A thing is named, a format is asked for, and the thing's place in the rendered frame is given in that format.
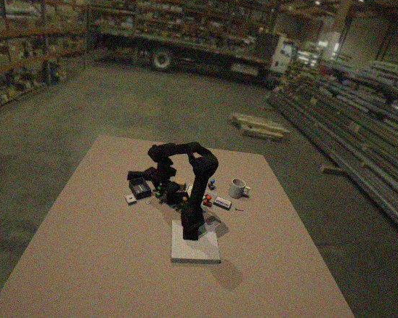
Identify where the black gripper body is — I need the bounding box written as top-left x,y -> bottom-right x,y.
144,167 -> 180,195

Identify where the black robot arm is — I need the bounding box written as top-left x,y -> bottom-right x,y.
147,142 -> 219,240

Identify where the white ceramic mug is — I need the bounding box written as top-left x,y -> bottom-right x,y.
228,179 -> 251,198

